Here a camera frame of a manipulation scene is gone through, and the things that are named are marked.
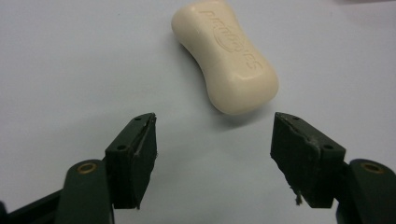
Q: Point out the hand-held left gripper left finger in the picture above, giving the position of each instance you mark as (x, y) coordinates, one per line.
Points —
(132, 165)

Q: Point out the cream soap bar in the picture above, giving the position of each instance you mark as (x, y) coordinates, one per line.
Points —
(224, 57)

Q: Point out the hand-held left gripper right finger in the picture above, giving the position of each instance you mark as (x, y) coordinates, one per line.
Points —
(306, 165)

